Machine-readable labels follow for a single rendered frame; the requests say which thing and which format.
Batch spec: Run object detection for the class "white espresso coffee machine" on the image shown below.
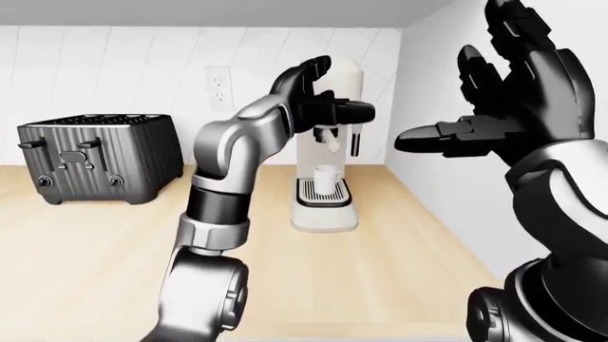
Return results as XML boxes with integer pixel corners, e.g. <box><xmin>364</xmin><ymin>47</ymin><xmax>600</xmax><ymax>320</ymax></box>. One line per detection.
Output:
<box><xmin>290</xmin><ymin>59</ymin><xmax>366</xmax><ymax>234</ymax></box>

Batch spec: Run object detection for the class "dark grey four-slot toaster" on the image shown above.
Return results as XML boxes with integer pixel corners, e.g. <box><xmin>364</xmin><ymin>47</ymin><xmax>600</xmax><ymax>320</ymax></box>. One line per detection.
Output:
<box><xmin>16</xmin><ymin>113</ymin><xmax>185</xmax><ymax>206</ymax></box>

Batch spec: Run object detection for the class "white wall power outlet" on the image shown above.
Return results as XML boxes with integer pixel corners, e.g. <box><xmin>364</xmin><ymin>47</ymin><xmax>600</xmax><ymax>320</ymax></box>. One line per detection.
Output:
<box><xmin>205</xmin><ymin>66</ymin><xmax>234</xmax><ymax>113</ymax></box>

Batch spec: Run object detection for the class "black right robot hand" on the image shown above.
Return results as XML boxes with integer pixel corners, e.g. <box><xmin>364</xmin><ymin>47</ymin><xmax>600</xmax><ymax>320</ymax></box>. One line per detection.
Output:
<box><xmin>394</xmin><ymin>0</ymin><xmax>597</xmax><ymax>168</ymax></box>

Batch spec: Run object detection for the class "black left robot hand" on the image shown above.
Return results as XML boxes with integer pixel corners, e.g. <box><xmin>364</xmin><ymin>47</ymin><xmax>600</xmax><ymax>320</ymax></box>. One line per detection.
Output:
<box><xmin>268</xmin><ymin>54</ymin><xmax>380</xmax><ymax>137</ymax></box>

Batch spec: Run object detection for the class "white ceramic mug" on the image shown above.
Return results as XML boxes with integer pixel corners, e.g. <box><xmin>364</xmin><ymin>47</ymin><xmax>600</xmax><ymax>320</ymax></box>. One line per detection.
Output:
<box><xmin>313</xmin><ymin>164</ymin><xmax>343</xmax><ymax>195</ymax></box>

